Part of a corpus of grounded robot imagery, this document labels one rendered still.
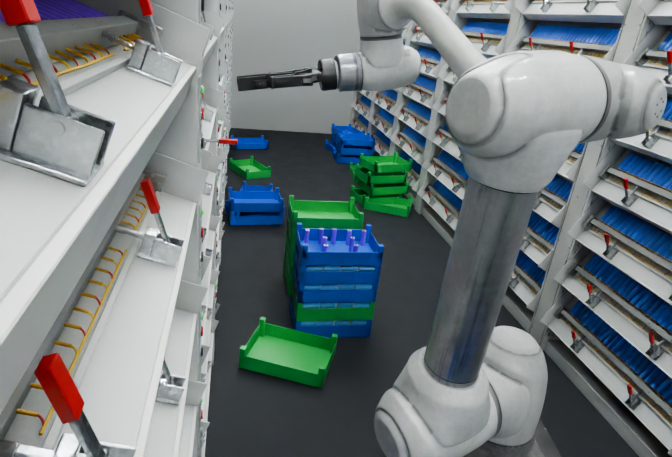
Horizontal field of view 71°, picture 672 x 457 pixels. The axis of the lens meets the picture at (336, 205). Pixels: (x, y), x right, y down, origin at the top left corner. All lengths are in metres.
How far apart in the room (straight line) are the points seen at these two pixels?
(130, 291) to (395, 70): 0.87
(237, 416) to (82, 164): 1.43
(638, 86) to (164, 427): 0.73
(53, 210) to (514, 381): 0.94
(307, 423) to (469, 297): 0.92
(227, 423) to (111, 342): 1.19
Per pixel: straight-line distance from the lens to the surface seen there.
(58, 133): 0.21
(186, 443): 0.85
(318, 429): 1.58
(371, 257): 1.75
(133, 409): 0.37
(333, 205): 2.18
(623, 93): 0.77
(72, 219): 0.19
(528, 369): 1.05
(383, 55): 1.17
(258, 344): 1.85
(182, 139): 0.68
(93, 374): 0.39
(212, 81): 1.37
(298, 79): 1.13
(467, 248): 0.74
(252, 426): 1.57
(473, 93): 0.63
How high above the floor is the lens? 1.15
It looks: 21 degrees down
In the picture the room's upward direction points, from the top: 6 degrees clockwise
